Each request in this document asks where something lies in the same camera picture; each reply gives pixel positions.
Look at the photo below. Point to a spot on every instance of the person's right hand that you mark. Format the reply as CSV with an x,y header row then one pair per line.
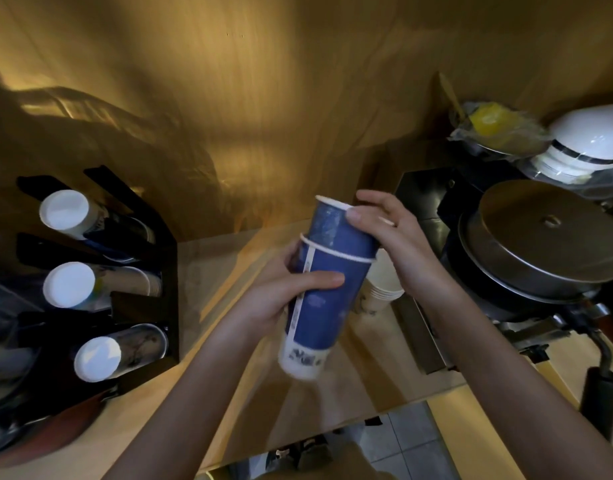
x,y
411,249

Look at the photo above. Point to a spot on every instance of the person's left hand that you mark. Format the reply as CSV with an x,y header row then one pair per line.
x,y
266,304

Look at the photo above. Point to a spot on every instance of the person's right thumb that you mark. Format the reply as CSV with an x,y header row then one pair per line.
x,y
361,219

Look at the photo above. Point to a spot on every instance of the person's left thumb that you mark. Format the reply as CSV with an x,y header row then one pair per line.
x,y
319,282

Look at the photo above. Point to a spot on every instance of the blue paper cup white base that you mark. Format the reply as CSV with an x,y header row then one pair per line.
x,y
319,319

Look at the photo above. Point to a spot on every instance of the person's left forearm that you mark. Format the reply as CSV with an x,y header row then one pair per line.
x,y
186,394

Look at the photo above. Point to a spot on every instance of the person's right forearm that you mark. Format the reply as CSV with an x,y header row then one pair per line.
x,y
511,394

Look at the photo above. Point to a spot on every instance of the stack of cream paper cups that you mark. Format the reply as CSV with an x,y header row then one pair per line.
x,y
384,284

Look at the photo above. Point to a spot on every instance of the black waffle machine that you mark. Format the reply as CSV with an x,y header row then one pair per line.
x,y
431,204

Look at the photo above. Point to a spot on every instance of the yellow item in plastic bag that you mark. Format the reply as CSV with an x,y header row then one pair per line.
x,y
494,122

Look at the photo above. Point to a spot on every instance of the black cup dispenser rack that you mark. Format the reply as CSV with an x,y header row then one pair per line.
x,y
151,274

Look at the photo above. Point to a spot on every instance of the round metal lid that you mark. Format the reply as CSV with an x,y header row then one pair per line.
x,y
541,239

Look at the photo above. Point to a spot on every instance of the stack of dark printed cups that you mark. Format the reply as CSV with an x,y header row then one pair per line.
x,y
104,357

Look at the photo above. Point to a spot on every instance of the stack of white bowls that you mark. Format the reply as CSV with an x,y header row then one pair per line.
x,y
586,139

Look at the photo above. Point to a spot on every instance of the stack of cream printed cups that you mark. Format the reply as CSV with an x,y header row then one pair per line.
x,y
74,285

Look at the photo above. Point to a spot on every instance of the stack of blue printed cups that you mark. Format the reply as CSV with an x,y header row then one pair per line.
x,y
71,214

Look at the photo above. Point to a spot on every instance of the dark red-brown pot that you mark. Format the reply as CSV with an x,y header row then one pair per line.
x,y
41,429

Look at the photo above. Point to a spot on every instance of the clear plastic container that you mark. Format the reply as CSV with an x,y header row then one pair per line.
x,y
9,334

